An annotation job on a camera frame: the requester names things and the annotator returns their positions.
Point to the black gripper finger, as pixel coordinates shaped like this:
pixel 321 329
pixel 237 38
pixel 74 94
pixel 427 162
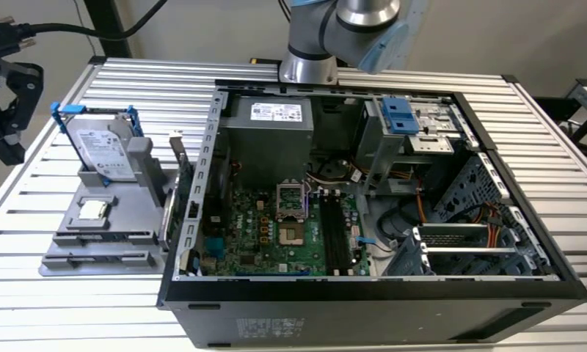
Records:
pixel 30 95

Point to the RAM stick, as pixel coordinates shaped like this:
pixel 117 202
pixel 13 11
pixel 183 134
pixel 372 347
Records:
pixel 106 259

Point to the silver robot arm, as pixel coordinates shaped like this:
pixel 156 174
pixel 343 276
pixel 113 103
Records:
pixel 312 36

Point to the black RAM slot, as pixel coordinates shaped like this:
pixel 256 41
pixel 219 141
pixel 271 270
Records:
pixel 343 234
pixel 329 234

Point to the hard disk in blue carrier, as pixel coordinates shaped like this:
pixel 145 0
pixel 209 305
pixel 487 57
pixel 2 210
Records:
pixel 100 146

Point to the silver CPU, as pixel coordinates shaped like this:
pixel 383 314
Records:
pixel 92 209

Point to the grey parts rack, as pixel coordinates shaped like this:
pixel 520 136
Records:
pixel 121 212

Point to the green graphics card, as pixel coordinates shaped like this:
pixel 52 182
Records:
pixel 180 183

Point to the black case fan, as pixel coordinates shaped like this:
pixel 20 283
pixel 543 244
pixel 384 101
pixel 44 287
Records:
pixel 220 183

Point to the small black yellow clamp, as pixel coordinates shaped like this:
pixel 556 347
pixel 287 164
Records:
pixel 264 61

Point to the grey power supply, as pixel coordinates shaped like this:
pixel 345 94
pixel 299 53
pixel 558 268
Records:
pixel 268 146

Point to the green motherboard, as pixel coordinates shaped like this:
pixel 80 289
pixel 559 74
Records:
pixel 244 253

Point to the CPU socket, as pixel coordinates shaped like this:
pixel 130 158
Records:
pixel 292 234

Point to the blue expansion slot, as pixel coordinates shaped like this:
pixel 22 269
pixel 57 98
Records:
pixel 273 273

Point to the blue plastic bay latch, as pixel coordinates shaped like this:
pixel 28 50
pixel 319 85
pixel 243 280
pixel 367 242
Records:
pixel 397 115

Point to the black PC case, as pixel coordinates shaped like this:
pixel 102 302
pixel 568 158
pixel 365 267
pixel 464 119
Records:
pixel 371 315

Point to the grey disk bay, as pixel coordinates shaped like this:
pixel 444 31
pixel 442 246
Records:
pixel 450 229

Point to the black upright post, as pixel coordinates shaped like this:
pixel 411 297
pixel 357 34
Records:
pixel 109 29

